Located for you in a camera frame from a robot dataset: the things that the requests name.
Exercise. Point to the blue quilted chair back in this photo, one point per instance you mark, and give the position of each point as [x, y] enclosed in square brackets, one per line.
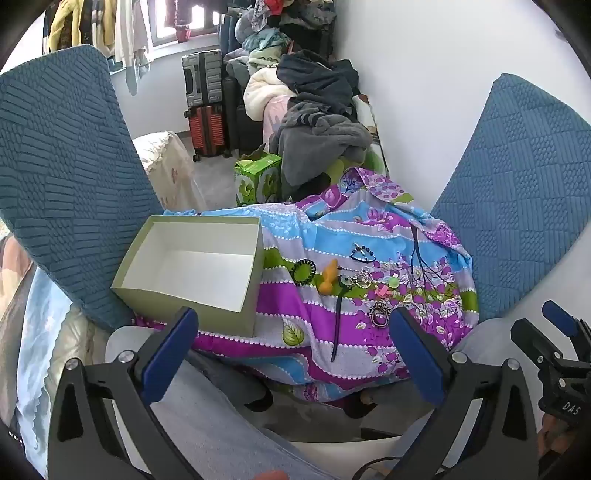
[60, 175]
[512, 194]

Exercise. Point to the cream quilted furniture cover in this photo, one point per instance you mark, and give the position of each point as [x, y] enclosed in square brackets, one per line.
[168, 166]

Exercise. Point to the black suitcase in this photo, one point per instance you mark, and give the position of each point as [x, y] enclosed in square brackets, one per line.
[240, 115]

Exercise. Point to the pink small hair clip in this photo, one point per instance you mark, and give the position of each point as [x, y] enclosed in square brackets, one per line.
[382, 291]

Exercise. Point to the printed panel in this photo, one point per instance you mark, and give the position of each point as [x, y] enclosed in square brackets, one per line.
[371, 134]

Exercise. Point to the yellow hanging jacket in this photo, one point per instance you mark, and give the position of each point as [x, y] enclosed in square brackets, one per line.
[78, 23]

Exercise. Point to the light printed bedding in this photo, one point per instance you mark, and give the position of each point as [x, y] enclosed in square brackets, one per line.
[41, 346]

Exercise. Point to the red hard suitcase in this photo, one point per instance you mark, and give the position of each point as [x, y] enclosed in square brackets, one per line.
[207, 131]

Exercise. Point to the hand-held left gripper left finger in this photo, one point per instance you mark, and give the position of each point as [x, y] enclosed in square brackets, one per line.
[168, 344]

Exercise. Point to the person's right hand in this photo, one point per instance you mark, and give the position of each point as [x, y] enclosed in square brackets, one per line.
[556, 434]

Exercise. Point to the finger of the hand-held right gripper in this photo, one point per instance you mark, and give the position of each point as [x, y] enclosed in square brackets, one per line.
[561, 316]
[531, 337]

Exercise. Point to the orange hair clip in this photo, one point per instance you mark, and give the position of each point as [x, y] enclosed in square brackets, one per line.
[328, 277]

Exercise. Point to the lime green cushion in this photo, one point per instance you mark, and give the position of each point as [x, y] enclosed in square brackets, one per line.
[339, 170]

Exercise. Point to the floral purple blue cloth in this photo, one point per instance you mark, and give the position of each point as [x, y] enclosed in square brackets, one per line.
[369, 230]

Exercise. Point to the white hanging garment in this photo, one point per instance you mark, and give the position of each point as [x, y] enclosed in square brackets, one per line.
[131, 41]

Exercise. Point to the green and white cardboard box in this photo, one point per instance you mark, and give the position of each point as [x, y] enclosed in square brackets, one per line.
[194, 277]

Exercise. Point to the grey hard suitcase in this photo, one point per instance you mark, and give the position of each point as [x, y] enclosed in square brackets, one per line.
[202, 78]

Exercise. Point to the white round stool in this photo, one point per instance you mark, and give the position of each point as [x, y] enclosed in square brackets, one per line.
[121, 339]

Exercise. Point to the person's grey trouser leg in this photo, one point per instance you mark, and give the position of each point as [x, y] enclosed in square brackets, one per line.
[221, 429]

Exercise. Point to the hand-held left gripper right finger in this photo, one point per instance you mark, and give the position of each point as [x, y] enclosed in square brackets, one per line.
[415, 350]

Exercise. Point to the green printed carton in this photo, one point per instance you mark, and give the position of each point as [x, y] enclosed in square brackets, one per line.
[256, 180]

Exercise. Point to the pile of clothes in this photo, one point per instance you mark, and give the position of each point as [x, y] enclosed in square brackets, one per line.
[309, 101]

